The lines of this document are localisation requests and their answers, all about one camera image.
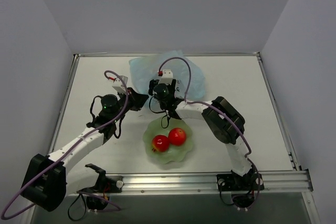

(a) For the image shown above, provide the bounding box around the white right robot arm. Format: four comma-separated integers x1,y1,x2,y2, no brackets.
149,79,257,189

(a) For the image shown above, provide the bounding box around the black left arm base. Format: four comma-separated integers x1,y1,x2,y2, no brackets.
76,164,123,213

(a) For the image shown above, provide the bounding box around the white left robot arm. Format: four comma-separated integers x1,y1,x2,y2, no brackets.
20,88,149,211

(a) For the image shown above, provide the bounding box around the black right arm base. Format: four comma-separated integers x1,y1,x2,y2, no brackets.
216,172,265,211

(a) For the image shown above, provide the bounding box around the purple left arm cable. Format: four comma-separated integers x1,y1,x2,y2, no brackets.
2,70,129,220

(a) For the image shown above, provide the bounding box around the red fake apple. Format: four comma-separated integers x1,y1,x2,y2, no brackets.
168,127,187,146

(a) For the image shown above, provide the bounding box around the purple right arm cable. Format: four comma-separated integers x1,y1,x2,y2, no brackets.
157,56,263,198

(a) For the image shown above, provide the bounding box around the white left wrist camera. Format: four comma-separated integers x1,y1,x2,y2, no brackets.
112,76,128,94

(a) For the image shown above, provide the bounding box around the light blue plastic bag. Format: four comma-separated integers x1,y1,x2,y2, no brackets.
129,50,205,101

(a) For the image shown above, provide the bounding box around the red fake pomegranate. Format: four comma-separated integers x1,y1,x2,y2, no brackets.
151,135,170,153

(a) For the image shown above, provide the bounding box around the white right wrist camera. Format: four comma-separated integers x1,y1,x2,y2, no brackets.
158,69,173,85

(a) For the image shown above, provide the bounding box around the green flower-shaped glass bowl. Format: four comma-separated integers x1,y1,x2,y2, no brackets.
142,118,194,165

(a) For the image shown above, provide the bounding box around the aluminium front rail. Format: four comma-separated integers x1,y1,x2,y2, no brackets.
65,170,313,196

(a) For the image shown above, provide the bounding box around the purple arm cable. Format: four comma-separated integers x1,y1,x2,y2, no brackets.
2,70,129,220
157,56,263,198

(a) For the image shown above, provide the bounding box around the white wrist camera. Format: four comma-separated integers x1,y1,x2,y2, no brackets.
112,76,128,94
158,69,173,85

